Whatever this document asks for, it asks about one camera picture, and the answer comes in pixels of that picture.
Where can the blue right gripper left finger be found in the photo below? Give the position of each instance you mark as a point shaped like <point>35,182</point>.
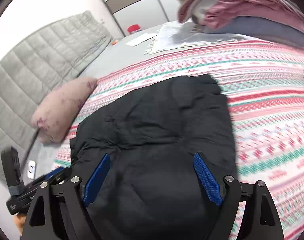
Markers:
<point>93,185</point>

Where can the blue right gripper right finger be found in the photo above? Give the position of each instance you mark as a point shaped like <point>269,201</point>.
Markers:
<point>208,181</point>

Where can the black puffer jacket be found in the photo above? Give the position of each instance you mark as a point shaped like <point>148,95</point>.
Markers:
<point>151,134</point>

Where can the person left hand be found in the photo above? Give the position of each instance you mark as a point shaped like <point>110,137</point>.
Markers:
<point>19,221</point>

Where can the white round device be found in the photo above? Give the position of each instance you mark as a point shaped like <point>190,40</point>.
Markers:
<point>31,169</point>

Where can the pink floral pillow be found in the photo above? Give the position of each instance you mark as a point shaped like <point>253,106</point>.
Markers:
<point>56,113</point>

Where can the patterned red green bedspread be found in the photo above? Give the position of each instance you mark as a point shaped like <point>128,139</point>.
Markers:
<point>264,84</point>

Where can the grey quilted headboard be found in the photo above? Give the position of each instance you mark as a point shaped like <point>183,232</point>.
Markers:
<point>47,58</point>

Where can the clear plastic bag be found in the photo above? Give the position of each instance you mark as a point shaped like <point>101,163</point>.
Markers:
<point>173,35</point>

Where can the white paper sheet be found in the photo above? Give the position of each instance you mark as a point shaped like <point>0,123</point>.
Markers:
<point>140,39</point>

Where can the small red container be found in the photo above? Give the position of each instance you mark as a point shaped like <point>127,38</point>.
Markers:
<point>134,29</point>

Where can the blue grey folded blanket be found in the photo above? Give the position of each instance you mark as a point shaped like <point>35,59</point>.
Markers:
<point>261,28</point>

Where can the white grey sliding wardrobe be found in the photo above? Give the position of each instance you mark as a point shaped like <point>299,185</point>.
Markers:
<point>119,15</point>

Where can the pink folded blanket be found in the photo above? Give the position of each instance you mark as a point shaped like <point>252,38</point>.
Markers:
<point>216,14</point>

